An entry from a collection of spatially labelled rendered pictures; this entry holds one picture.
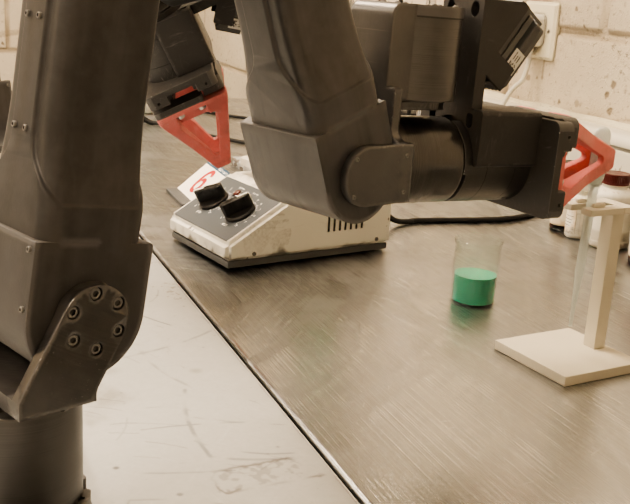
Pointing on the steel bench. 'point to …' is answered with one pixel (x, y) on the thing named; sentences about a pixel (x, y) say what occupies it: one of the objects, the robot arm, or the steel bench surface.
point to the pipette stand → (589, 365)
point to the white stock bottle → (613, 181)
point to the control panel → (217, 224)
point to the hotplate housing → (285, 235)
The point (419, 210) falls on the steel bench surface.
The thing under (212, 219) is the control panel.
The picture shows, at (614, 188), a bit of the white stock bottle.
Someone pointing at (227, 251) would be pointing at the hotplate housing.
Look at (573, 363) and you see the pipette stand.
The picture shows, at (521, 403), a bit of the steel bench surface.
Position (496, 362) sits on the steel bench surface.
